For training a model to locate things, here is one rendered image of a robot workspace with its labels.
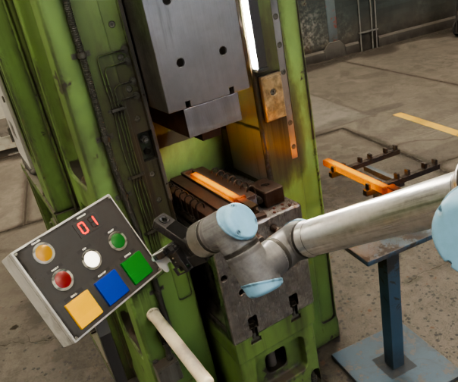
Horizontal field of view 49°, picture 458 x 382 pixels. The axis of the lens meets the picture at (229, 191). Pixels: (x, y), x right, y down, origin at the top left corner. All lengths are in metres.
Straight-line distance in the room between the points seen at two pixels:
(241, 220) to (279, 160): 0.91
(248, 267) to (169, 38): 0.75
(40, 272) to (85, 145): 0.46
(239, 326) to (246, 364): 0.19
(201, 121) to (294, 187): 0.62
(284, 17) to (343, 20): 6.80
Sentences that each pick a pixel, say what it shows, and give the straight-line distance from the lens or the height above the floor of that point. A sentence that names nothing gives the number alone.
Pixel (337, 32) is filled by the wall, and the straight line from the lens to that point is 8.70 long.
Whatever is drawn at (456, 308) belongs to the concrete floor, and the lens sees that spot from 2.81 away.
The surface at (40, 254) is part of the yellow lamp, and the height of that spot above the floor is 1.17.
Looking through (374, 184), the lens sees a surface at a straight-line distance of 1.76.
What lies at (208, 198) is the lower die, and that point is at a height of 0.99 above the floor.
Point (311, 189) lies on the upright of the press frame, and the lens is 2.15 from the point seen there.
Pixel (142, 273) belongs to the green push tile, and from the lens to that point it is 1.49.
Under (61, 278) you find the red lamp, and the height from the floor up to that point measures 1.09.
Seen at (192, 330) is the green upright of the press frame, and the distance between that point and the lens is 2.08.
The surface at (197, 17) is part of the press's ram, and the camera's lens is 1.59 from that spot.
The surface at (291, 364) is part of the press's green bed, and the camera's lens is 2.27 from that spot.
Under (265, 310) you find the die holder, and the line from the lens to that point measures 1.95.
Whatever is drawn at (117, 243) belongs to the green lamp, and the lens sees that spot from 1.48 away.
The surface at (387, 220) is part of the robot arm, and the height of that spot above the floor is 1.27.
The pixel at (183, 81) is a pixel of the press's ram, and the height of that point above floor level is 1.45.
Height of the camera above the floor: 1.75
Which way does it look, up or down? 24 degrees down
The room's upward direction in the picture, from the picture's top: 11 degrees counter-clockwise
